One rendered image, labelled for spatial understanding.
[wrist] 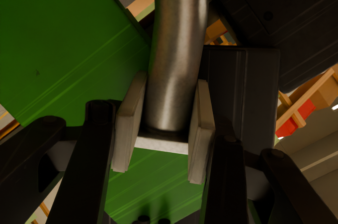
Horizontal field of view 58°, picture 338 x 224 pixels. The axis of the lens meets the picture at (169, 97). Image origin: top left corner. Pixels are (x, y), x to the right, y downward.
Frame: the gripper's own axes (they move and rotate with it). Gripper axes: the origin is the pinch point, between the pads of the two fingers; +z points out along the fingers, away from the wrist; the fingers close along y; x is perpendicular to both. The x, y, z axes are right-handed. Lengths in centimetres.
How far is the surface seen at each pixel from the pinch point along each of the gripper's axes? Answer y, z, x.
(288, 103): 134, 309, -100
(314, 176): 356, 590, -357
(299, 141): 398, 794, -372
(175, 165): 1.3, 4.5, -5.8
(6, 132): -18.9, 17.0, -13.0
